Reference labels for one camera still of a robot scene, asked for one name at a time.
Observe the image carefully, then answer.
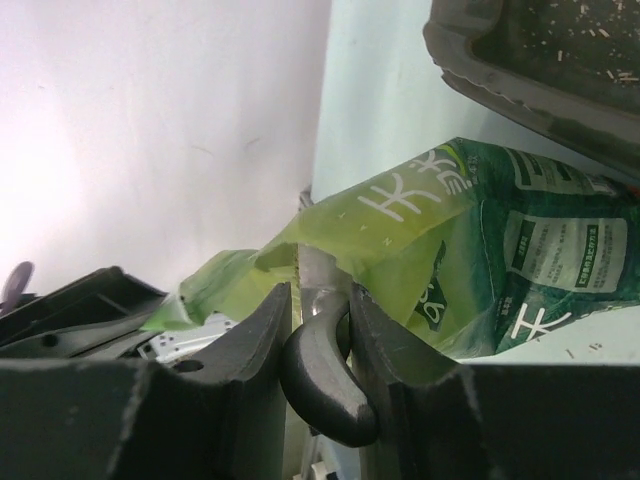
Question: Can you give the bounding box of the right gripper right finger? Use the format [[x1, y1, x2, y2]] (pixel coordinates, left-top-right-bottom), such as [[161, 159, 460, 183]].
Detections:
[[350, 286, 639, 479]]

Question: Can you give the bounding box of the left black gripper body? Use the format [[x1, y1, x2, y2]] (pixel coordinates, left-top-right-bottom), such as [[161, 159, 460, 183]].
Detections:
[[1, 266, 167, 359]]

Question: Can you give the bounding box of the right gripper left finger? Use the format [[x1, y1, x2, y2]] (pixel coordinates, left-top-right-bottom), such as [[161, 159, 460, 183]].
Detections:
[[1, 283, 292, 479]]

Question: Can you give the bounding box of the green litter bag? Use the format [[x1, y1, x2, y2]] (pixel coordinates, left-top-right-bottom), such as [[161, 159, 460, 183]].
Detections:
[[145, 138, 639, 358]]

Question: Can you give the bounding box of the brown litter box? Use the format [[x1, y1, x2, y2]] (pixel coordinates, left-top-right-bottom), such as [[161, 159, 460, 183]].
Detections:
[[423, 1, 639, 177]]

